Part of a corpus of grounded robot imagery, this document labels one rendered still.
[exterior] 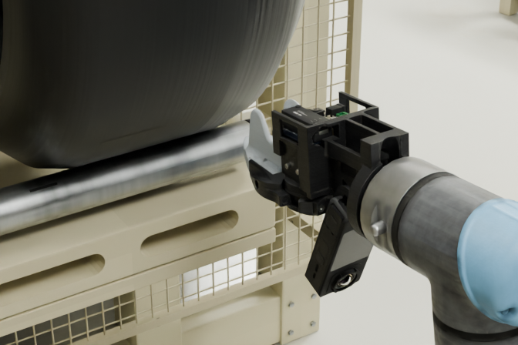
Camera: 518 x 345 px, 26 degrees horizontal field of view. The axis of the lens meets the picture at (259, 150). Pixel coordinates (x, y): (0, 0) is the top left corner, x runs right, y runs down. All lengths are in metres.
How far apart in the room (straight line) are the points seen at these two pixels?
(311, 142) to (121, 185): 0.33
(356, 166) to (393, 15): 3.20
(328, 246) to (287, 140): 0.09
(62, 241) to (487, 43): 2.85
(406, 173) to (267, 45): 0.28
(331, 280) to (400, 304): 1.58
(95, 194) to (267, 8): 0.27
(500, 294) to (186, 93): 0.42
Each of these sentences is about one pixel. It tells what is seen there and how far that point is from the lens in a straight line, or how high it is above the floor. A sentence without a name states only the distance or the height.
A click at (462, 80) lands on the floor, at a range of 3.58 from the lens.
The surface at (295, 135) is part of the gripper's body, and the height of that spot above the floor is 1.06.
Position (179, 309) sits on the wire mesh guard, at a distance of 1.96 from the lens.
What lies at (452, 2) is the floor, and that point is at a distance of 4.21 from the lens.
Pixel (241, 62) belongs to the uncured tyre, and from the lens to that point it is 1.05.
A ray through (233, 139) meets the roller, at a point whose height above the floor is 0.92.
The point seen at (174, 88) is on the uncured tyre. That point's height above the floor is 1.04.
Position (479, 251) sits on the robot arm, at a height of 1.08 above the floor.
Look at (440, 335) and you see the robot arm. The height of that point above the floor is 0.99.
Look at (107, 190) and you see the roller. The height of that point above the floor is 0.90.
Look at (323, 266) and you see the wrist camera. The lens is 0.93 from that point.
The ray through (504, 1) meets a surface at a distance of 4.11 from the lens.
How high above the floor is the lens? 1.48
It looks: 28 degrees down
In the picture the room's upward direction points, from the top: straight up
